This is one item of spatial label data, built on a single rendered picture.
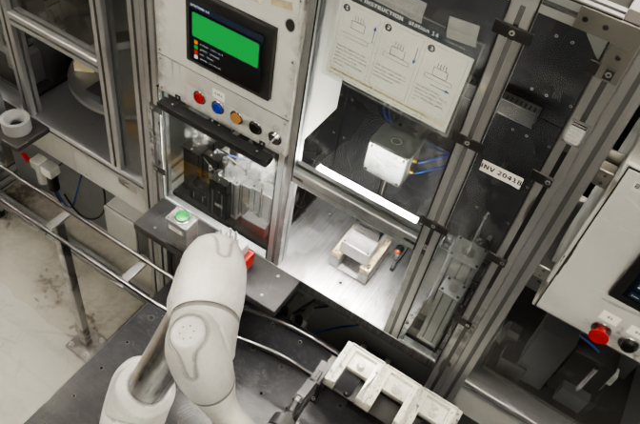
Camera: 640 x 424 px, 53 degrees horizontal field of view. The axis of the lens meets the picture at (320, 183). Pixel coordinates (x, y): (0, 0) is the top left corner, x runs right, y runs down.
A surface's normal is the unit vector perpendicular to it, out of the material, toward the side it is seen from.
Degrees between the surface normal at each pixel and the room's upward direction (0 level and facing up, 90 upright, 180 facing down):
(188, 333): 16
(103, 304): 0
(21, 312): 0
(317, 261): 0
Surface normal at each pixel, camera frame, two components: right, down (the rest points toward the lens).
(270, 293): 0.14, -0.68
